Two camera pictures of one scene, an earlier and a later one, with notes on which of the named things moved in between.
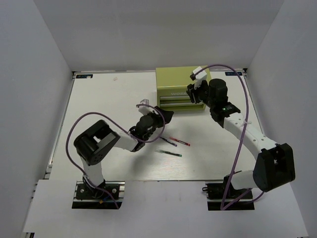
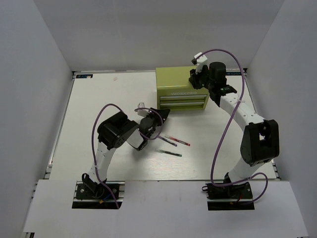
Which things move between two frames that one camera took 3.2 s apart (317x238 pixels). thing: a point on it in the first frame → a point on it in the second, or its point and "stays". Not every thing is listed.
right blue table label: x=233 y=74 stays
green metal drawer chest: x=172 y=83 stays
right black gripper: x=191 y=91 → x=194 y=81
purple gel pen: x=169 y=142 stays
